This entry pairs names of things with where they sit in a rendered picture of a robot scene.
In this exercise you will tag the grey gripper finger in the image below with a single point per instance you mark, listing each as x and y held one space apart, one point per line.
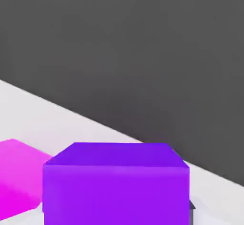
198 214

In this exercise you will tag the small purple cube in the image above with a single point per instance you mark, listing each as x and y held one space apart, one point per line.
116 190

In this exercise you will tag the large magenta box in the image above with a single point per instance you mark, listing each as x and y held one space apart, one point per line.
19 175

